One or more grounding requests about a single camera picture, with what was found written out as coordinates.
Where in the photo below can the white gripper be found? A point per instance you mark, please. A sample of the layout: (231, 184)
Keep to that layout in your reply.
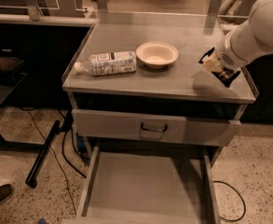
(225, 55)

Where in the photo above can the black rxbar chocolate wrapper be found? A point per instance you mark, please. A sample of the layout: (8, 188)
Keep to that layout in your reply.
(227, 76)

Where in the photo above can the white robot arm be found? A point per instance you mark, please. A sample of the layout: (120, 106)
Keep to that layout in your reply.
(249, 41)

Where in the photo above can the grey drawer cabinet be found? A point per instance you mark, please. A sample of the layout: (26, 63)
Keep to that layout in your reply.
(181, 89)

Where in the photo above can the grey top drawer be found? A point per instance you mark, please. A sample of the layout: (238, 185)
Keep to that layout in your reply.
(181, 130)

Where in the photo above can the open grey middle drawer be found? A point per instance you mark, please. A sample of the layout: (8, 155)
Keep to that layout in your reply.
(165, 186)

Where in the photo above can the white paper bowl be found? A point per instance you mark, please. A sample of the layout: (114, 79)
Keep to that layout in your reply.
(157, 55)

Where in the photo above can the clear plastic water bottle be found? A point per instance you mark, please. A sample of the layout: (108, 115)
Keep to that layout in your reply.
(106, 64)

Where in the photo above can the dark side table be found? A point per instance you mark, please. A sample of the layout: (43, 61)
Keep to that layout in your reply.
(11, 75)

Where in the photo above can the black metal stand leg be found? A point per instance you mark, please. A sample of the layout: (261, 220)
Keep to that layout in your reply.
(31, 180)

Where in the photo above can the black drawer handle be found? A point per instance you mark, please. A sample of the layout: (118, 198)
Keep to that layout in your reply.
(154, 130)

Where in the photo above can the white horizontal rail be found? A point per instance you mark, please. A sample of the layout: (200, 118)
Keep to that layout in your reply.
(47, 20)

